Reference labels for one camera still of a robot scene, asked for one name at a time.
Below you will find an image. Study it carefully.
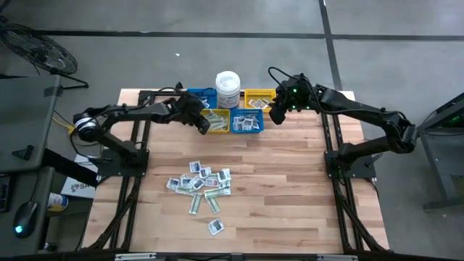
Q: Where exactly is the yellow plastic basket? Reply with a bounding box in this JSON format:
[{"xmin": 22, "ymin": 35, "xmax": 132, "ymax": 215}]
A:
[
  {"xmin": 201, "ymin": 108, "xmax": 231, "ymax": 134},
  {"xmin": 244, "ymin": 88, "xmax": 278, "ymax": 114}
]

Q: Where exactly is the black aluminium table frame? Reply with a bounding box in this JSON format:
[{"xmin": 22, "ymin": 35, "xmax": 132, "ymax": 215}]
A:
[{"xmin": 81, "ymin": 88, "xmax": 391, "ymax": 254}]

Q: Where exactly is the black metal table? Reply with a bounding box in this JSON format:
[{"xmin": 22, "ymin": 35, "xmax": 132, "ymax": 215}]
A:
[{"xmin": 398, "ymin": 91, "xmax": 464, "ymax": 211}]

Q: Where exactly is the black keyboard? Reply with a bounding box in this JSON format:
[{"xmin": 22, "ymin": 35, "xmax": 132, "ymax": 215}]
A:
[{"xmin": 0, "ymin": 173, "xmax": 11, "ymax": 215}]

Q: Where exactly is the black slanted bar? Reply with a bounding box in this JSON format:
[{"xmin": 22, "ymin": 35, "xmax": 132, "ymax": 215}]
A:
[{"xmin": 42, "ymin": 147, "xmax": 99, "ymax": 189}]

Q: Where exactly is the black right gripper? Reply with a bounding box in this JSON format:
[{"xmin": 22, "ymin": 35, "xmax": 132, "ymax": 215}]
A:
[{"xmin": 270, "ymin": 74, "xmax": 320, "ymax": 126}]

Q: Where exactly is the black floor fan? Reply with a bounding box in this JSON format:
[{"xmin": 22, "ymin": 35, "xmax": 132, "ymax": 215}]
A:
[{"xmin": 0, "ymin": 22, "xmax": 90, "ymax": 91}]

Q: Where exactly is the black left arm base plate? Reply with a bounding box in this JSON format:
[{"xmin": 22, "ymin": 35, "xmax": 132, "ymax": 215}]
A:
[{"xmin": 96, "ymin": 147, "xmax": 150, "ymax": 178}]

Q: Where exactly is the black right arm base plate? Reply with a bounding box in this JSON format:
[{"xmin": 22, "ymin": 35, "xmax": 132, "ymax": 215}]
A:
[{"xmin": 324, "ymin": 149, "xmax": 378, "ymax": 180}]

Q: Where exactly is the black computer mouse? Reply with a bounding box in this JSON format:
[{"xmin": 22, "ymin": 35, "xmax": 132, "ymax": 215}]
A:
[{"xmin": 13, "ymin": 201, "xmax": 39, "ymax": 239}]

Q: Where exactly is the yellow extension cable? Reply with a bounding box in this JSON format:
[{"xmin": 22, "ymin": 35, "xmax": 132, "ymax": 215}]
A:
[{"xmin": 51, "ymin": 115, "xmax": 75, "ymax": 130}]

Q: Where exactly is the black desk bracket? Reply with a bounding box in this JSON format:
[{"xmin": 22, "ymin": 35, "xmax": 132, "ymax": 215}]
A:
[{"xmin": 12, "ymin": 144, "xmax": 36, "ymax": 161}]

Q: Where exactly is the white cardboard box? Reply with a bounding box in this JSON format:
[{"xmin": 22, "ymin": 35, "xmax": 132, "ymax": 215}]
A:
[{"xmin": 60, "ymin": 154, "xmax": 99, "ymax": 200}]

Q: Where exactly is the white blue yellow can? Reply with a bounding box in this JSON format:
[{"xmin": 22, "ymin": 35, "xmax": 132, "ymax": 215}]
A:
[{"xmin": 47, "ymin": 192, "xmax": 70, "ymax": 212}]

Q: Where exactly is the blue plastic basket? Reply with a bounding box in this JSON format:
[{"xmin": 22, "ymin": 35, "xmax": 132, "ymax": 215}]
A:
[
  {"xmin": 230, "ymin": 108, "xmax": 265, "ymax": 134},
  {"xmin": 188, "ymin": 88, "xmax": 218, "ymax": 109}
]

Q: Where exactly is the white disinfecting wipes canister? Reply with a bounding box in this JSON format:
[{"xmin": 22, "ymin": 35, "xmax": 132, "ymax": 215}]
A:
[{"xmin": 215, "ymin": 70, "xmax": 241, "ymax": 109}]

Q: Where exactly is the silver metal bracket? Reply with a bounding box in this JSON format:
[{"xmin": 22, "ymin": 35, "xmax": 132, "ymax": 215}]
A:
[
  {"xmin": 115, "ymin": 252, "xmax": 157, "ymax": 261},
  {"xmin": 316, "ymin": 253, "xmax": 359, "ymax": 261}
]

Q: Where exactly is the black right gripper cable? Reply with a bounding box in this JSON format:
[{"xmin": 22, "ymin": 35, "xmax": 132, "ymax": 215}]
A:
[{"xmin": 268, "ymin": 67, "xmax": 302, "ymax": 90}]

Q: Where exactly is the grey desk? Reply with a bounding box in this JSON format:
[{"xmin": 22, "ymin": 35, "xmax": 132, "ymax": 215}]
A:
[{"xmin": 0, "ymin": 74, "xmax": 62, "ymax": 257}]

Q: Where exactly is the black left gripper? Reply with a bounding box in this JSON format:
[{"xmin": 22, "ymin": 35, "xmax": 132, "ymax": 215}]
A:
[{"xmin": 173, "ymin": 92, "xmax": 212, "ymax": 136}]

